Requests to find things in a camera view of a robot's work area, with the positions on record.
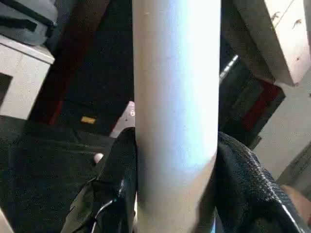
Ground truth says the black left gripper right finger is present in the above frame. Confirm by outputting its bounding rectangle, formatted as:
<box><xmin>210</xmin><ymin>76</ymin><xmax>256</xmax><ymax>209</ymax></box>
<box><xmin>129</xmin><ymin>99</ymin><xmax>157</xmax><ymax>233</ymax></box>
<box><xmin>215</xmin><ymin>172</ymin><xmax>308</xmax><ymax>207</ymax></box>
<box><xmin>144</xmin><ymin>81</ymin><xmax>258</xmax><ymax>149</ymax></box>
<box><xmin>213</xmin><ymin>132</ymin><xmax>311</xmax><ymax>233</ymax></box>

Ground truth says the small yellow label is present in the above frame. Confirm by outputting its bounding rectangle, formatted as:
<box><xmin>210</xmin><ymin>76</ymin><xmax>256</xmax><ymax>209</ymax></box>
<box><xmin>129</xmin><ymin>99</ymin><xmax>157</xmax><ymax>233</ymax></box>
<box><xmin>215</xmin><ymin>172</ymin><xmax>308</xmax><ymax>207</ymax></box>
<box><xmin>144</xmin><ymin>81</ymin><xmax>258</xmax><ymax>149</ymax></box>
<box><xmin>80</xmin><ymin>116</ymin><xmax>97</xmax><ymax>125</ymax></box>

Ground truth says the white flat panel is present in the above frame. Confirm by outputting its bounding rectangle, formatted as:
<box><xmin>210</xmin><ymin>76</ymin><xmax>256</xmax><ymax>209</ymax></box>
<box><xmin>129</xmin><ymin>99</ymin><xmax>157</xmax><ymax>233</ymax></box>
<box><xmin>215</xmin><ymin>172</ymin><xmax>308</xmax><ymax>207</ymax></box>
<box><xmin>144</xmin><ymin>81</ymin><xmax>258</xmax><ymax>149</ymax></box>
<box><xmin>109</xmin><ymin>100</ymin><xmax>137</xmax><ymax>139</ymax></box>

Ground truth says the red object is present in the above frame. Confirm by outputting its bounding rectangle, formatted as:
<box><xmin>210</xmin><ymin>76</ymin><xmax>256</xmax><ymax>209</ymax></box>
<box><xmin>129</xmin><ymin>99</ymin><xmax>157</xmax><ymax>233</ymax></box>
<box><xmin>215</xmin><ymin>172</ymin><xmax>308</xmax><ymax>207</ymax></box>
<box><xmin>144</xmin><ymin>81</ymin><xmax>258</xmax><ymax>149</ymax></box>
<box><xmin>242</xmin><ymin>80</ymin><xmax>285</xmax><ymax>134</ymax></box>

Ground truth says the white plastic table leg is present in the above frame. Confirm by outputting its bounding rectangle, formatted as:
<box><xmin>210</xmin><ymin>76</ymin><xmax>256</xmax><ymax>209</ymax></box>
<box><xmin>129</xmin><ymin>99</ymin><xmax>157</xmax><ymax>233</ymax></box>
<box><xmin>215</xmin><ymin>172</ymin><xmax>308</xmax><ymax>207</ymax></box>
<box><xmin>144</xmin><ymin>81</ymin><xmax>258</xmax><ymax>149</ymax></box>
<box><xmin>132</xmin><ymin>0</ymin><xmax>223</xmax><ymax>233</ymax></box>

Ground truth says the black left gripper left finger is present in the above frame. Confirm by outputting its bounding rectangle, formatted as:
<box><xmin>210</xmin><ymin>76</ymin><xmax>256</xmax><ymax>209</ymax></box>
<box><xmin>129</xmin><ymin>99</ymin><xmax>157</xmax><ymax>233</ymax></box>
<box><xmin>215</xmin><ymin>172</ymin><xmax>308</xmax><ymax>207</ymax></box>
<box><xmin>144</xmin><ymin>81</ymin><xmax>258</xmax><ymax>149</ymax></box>
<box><xmin>60</xmin><ymin>127</ymin><xmax>139</xmax><ymax>233</ymax></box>

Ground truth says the grey bag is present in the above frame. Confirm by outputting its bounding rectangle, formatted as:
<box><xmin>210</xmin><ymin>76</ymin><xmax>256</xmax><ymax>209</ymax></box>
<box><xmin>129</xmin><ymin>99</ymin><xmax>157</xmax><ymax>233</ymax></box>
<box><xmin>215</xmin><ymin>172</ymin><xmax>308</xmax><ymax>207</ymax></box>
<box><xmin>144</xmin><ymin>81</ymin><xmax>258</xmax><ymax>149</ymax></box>
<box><xmin>0</xmin><ymin>0</ymin><xmax>59</xmax><ymax>47</ymax></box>

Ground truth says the chrome metal bar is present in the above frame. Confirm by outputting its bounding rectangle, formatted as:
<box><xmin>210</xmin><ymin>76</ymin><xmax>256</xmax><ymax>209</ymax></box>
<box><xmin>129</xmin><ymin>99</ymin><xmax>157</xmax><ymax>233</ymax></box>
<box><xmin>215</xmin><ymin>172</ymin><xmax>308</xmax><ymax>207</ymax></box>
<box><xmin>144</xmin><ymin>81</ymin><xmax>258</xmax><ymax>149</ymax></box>
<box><xmin>218</xmin><ymin>54</ymin><xmax>240</xmax><ymax>86</ymax></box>

